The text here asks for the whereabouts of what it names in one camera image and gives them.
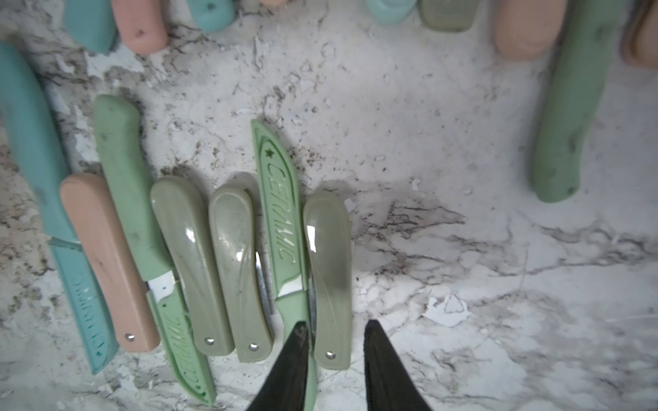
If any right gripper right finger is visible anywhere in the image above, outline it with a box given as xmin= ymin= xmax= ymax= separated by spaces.
xmin=364 ymin=320 xmax=430 ymax=411

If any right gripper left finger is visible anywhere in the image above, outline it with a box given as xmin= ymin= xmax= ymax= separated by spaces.
xmin=247 ymin=321 xmax=310 ymax=411

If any green ceramic knife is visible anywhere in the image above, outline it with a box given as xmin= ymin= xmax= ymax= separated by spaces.
xmin=93 ymin=94 xmax=216 ymax=405
xmin=532 ymin=1 xmax=625 ymax=203
xmin=250 ymin=118 xmax=319 ymax=411

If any brownish pink folding knife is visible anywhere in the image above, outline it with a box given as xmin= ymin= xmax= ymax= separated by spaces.
xmin=60 ymin=173 xmax=160 ymax=353

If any teal handle knife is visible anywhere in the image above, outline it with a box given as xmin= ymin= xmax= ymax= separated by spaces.
xmin=366 ymin=0 xmax=416 ymax=24

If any pink ceramic knife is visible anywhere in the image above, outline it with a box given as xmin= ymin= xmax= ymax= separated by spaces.
xmin=111 ymin=0 xmax=168 ymax=56

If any pink folding knife top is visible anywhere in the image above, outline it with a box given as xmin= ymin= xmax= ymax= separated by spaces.
xmin=495 ymin=0 xmax=568 ymax=61

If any pink folding knife long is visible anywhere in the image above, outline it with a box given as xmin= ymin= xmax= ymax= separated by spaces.
xmin=260 ymin=0 xmax=289 ymax=8

